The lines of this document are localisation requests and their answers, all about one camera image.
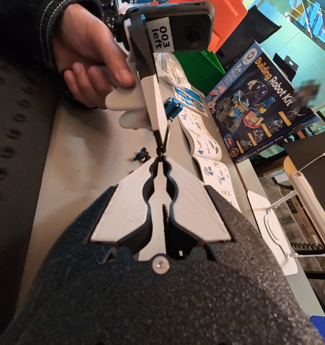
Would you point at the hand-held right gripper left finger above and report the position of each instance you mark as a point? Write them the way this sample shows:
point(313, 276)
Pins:
point(122, 213)

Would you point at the clear plastic parts bag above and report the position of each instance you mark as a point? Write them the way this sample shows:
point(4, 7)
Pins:
point(170, 67)

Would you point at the small black pin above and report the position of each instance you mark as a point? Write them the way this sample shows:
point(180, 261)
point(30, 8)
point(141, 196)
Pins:
point(160, 156)

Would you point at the grey desk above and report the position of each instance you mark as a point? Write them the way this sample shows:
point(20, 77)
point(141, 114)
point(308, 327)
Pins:
point(97, 151)

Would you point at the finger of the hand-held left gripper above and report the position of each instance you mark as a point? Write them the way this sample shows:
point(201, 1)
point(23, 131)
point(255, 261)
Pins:
point(166, 134)
point(153, 102)

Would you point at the robot kit box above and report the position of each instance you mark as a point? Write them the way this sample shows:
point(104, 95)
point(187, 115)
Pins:
point(259, 107)

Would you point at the green bin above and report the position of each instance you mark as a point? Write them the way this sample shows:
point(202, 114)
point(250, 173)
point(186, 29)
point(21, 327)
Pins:
point(200, 70)

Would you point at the small blue toy robot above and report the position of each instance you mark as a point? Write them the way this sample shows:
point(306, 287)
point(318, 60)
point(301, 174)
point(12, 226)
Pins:
point(174, 107)

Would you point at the orange plastic tote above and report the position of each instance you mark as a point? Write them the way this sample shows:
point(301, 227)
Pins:
point(227, 18)

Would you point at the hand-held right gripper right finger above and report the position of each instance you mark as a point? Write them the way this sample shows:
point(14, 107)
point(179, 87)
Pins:
point(197, 213)

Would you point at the black dimpled mat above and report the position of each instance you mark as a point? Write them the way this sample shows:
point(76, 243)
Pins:
point(11, 161)

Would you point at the instruction booklet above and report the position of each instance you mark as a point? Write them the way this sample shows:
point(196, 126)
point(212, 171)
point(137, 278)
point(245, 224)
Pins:
point(211, 167)

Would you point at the sticker sheet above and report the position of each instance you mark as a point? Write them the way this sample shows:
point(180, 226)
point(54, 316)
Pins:
point(189, 98)

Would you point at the person's left hand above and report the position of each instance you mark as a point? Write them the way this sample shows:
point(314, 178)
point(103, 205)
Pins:
point(84, 54)

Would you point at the black foam bag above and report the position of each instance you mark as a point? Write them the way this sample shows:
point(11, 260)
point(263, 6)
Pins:
point(248, 27)

